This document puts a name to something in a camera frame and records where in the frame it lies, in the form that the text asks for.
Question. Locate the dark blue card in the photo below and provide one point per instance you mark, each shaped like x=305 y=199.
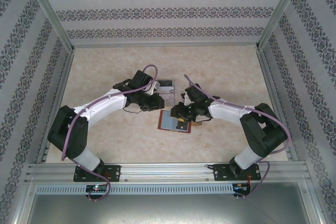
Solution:
x=187 y=127

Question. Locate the brown leather card holder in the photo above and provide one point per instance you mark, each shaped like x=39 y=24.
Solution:
x=166 y=121

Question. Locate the white card red blossom print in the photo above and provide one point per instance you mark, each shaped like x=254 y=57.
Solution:
x=170 y=101
x=168 y=90
x=170 y=96

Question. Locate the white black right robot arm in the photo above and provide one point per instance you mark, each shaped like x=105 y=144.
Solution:
x=228 y=110

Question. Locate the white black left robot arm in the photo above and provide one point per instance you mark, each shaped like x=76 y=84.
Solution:
x=105 y=106

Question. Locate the clear acrylic card stand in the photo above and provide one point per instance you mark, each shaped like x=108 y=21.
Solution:
x=174 y=85

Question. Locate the grey metal sheet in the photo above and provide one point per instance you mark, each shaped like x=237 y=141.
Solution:
x=168 y=211

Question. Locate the aluminium mounting rail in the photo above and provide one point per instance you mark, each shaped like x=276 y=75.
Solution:
x=162 y=172

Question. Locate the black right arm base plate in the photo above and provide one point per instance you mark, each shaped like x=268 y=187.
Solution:
x=219 y=172

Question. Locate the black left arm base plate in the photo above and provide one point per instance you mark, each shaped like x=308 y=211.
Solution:
x=114 y=172

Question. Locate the aluminium side rail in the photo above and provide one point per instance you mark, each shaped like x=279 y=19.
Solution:
x=268 y=77
x=66 y=64

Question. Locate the aluminium frame post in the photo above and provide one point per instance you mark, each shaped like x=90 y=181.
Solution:
x=281 y=11
x=51 y=11

